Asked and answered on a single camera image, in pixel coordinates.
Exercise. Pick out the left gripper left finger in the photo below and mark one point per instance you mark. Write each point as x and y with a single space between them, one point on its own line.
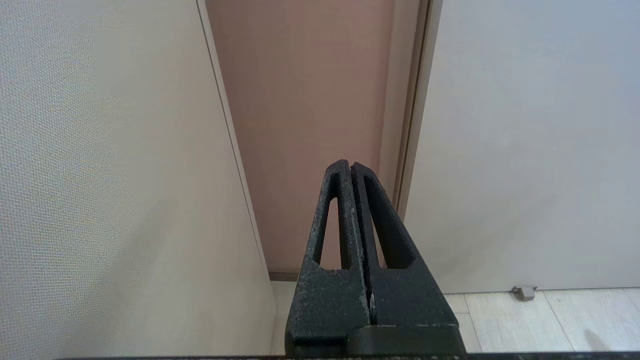
330 300

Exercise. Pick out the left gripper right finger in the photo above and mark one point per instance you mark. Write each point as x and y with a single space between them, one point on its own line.
410 300

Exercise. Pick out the small grey floor doorstop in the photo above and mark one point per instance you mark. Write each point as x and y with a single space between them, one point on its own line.
524 292

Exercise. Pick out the white room door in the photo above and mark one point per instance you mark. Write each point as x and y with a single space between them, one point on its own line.
525 150

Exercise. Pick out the dark baseboard strip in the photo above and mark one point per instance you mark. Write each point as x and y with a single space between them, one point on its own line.
284 276

